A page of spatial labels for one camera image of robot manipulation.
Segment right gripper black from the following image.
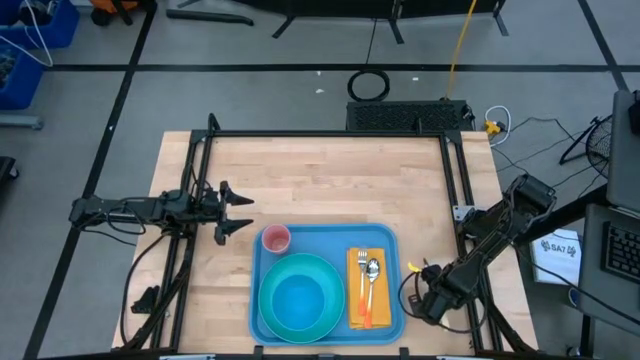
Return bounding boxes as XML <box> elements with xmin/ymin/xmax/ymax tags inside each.
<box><xmin>408</xmin><ymin>264</ymin><xmax>454</xmax><ymax>324</ymax></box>

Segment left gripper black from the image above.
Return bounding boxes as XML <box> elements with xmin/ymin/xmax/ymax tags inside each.
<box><xmin>193</xmin><ymin>180</ymin><xmax>254</xmax><ymax>246</ymax></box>

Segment orange cloth napkin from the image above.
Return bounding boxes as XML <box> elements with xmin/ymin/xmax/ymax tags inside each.
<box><xmin>346</xmin><ymin>246</ymin><xmax>393</xmax><ymax>330</ymax></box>

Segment pink plastic cup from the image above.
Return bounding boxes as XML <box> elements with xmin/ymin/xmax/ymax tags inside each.
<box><xmin>261</xmin><ymin>224</ymin><xmax>292</xmax><ymax>256</ymax></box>

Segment metal spoon orange handle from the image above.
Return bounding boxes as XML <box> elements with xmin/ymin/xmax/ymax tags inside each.
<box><xmin>363</xmin><ymin>258</ymin><xmax>382</xmax><ymax>330</ymax></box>

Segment metal fork orange handle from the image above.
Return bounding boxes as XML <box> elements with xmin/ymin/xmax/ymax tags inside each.
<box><xmin>356</xmin><ymin>248</ymin><xmax>370</xmax><ymax>317</ymax></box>

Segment blue plastic bowl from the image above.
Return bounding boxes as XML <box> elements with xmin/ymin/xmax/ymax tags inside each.
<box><xmin>271</xmin><ymin>273</ymin><xmax>327</xmax><ymax>332</ymax></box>

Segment teal plastic plate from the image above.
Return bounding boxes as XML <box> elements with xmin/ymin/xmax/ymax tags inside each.
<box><xmin>257</xmin><ymin>252</ymin><xmax>346</xmax><ymax>345</ymax></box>

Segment blue plastic tray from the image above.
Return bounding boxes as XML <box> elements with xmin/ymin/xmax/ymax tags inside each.
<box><xmin>248</xmin><ymin>222</ymin><xmax>406</xmax><ymax>347</ymax></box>

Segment white printed box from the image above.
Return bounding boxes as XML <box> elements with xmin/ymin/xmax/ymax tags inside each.
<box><xmin>529</xmin><ymin>228</ymin><xmax>584</xmax><ymax>286</ymax></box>

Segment black perforated box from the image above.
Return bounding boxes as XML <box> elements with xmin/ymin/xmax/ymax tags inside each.
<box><xmin>345</xmin><ymin>99</ymin><xmax>474</xmax><ymax>133</ymax></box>

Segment black bar on floor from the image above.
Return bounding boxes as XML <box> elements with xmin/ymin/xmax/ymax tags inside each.
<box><xmin>166</xmin><ymin>8</ymin><xmax>255</xmax><ymax>27</ymax></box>

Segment grey laptop with keyboard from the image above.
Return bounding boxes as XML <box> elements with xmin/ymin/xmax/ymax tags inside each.
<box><xmin>578</xmin><ymin>203</ymin><xmax>640</xmax><ymax>327</ymax></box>

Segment black object at floor edge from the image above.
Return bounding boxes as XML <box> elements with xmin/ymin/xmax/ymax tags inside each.
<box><xmin>0</xmin><ymin>156</ymin><xmax>20</xmax><ymax>182</ymax></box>

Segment grey flat floor bar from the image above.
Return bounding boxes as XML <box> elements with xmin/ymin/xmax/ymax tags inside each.
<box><xmin>0</xmin><ymin>114</ymin><xmax>45</xmax><ymax>131</ymax></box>

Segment orange and black object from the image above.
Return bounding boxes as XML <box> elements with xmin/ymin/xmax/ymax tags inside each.
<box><xmin>88</xmin><ymin>0</ymin><xmax>144</xmax><ymax>27</ymax></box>

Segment large blue storage bin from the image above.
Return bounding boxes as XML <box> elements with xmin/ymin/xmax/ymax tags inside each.
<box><xmin>0</xmin><ymin>44</ymin><xmax>45</xmax><ymax>111</ymax></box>

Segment black stand legs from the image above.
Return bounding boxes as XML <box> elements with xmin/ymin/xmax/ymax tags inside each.
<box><xmin>272</xmin><ymin>0</ymin><xmax>510</xmax><ymax>45</ymax></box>

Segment small blue storage bin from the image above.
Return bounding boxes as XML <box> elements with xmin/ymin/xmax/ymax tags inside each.
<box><xmin>0</xmin><ymin>0</ymin><xmax>81</xmax><ymax>51</ymax></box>

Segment grey laptop lid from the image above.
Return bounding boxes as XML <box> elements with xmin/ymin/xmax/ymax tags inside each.
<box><xmin>606</xmin><ymin>89</ymin><xmax>640</xmax><ymax>212</ymax></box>

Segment black aluminium table frame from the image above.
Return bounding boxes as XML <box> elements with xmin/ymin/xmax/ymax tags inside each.
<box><xmin>119</xmin><ymin>112</ymin><xmax>537</xmax><ymax>359</ymax></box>

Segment black frame clamp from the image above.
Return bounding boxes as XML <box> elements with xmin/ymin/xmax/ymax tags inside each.
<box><xmin>130</xmin><ymin>285</ymin><xmax>162</xmax><ymax>315</ymax></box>

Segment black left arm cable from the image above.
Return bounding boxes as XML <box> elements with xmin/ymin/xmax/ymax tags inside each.
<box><xmin>119</xmin><ymin>231</ymin><xmax>172</xmax><ymax>346</ymax></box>

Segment coiled black cable ring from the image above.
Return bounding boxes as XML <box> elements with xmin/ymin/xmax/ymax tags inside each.
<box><xmin>347</xmin><ymin>69</ymin><xmax>391</xmax><ymax>103</ymax></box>

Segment white looped cable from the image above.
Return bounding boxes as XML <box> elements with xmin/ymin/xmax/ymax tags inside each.
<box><xmin>484</xmin><ymin>105</ymin><xmax>513</xmax><ymax>147</ymax></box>

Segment black floor cables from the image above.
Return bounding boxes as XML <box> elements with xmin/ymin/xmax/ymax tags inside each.
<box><xmin>492</xmin><ymin>116</ymin><xmax>609</xmax><ymax>187</ymax></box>

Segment black wire fan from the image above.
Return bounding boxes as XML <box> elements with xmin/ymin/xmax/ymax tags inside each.
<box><xmin>559</xmin><ymin>114</ymin><xmax>614</xmax><ymax>179</ymax></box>

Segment white cable over bins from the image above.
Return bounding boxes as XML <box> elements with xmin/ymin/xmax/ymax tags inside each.
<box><xmin>0</xmin><ymin>0</ymin><xmax>54</xmax><ymax>68</ymax></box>

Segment yellow floor cable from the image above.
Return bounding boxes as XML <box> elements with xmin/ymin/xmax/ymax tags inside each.
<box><xmin>445</xmin><ymin>0</ymin><xmax>479</xmax><ymax>100</ymax></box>

